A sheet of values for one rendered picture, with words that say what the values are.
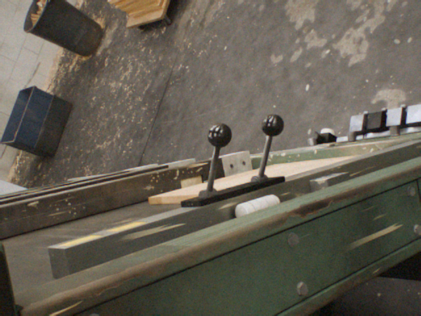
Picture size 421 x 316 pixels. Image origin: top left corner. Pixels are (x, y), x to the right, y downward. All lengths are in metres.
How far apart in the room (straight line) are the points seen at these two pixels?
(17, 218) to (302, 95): 2.08
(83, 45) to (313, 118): 3.39
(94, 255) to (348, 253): 0.31
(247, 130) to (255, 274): 2.75
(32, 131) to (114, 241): 4.85
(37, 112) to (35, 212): 4.29
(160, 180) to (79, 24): 4.35
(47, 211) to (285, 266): 0.85
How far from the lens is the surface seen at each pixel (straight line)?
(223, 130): 0.77
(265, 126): 0.86
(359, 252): 0.65
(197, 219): 0.79
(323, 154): 1.53
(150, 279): 0.44
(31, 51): 6.71
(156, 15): 4.65
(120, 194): 1.41
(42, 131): 5.56
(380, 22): 2.97
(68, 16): 5.70
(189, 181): 1.55
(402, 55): 2.77
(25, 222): 1.30
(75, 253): 0.68
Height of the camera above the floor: 2.01
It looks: 37 degrees down
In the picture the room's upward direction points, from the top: 65 degrees counter-clockwise
